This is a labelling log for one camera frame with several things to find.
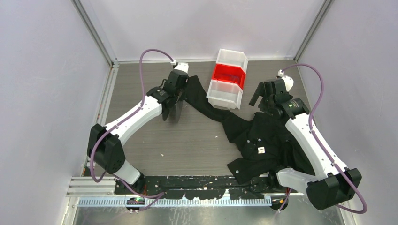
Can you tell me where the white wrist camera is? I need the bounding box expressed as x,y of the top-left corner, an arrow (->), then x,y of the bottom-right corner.
277,70 -> 294,92
170,60 -> 189,73

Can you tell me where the clear near bin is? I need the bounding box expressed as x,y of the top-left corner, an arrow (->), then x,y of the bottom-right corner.
206,79 -> 243,109

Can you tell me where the black shirt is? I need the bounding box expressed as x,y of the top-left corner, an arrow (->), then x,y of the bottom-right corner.
185,76 -> 315,184

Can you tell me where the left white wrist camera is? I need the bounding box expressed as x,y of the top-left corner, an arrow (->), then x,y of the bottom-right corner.
170,60 -> 189,73

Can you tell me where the slotted cable duct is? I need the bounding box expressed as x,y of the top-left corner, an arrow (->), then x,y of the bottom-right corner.
77,196 -> 272,208

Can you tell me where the clear far bin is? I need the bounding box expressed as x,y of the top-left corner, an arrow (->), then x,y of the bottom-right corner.
216,49 -> 248,73

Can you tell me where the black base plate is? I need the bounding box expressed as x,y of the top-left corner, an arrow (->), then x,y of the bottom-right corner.
114,175 -> 288,200

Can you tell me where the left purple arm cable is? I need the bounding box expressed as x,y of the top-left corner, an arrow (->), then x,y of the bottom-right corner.
89,48 -> 178,212

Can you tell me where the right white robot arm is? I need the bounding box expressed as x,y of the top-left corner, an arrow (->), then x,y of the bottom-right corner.
249,77 -> 362,210

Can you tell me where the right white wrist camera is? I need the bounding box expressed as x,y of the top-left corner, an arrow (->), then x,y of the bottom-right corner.
277,70 -> 294,92

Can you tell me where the red middle bin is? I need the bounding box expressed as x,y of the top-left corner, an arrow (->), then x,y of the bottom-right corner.
212,63 -> 246,90

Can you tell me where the clear bin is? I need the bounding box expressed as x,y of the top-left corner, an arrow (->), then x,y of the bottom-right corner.
216,49 -> 248,73
206,79 -> 243,109

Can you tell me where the dark grey cable spool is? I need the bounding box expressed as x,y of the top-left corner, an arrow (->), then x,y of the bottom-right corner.
162,94 -> 184,123

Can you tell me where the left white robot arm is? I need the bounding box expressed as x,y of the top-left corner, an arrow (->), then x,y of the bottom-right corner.
87,63 -> 188,194

